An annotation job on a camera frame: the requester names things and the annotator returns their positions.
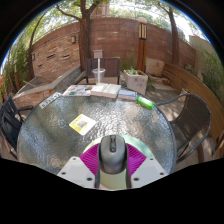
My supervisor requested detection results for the beige stone block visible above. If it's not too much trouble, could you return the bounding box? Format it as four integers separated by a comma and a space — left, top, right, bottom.
145, 58, 166, 78

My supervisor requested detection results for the colourful magazine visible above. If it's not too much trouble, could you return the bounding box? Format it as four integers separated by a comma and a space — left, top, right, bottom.
62, 84, 96, 98

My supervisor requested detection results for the brick raised planter bed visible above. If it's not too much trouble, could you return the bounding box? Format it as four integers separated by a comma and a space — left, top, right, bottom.
13, 64, 83, 109

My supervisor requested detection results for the white planter box with plants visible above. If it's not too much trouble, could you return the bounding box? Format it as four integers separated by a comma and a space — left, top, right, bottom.
123, 68, 149, 96

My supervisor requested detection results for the large tree trunk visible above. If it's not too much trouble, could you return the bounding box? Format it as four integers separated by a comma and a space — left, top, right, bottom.
56, 0, 101, 73

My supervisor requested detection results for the black slatted patio chair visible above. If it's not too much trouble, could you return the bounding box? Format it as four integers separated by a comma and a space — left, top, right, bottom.
0, 94, 34, 159

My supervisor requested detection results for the wooden garden lamp post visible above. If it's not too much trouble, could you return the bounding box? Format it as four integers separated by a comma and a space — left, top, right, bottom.
137, 16, 148, 73

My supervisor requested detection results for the dark wicker chair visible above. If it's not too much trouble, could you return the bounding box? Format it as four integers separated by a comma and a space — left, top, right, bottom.
156, 92, 213, 164

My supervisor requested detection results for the green bottle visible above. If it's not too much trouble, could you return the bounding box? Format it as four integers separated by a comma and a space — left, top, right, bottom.
136, 96, 155, 110

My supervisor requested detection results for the grey wall box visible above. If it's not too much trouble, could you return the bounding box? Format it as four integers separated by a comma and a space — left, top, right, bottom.
93, 49, 104, 60

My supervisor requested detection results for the grey computer mouse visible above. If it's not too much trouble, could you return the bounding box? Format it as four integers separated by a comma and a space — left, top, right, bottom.
98, 134, 128, 175

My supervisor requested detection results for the dark wooden chair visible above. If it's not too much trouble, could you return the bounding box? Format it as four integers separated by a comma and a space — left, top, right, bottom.
74, 57, 122, 85

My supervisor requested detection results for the clear plastic cup with straw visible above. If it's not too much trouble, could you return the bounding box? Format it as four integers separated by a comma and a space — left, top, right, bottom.
91, 59, 106, 85

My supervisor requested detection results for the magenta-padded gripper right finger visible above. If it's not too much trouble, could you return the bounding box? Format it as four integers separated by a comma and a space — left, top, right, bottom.
125, 143, 168, 190

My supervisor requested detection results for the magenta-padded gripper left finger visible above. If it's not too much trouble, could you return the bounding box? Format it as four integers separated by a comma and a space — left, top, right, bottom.
57, 143, 102, 189

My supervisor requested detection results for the slim tree trunk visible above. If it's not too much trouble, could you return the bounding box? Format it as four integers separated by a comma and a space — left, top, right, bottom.
166, 6, 181, 66

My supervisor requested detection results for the thin closed book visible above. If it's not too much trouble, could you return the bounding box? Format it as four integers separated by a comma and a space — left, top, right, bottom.
117, 89, 138, 102

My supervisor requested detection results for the yellow card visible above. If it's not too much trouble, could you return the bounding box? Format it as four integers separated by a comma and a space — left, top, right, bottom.
68, 113, 98, 136

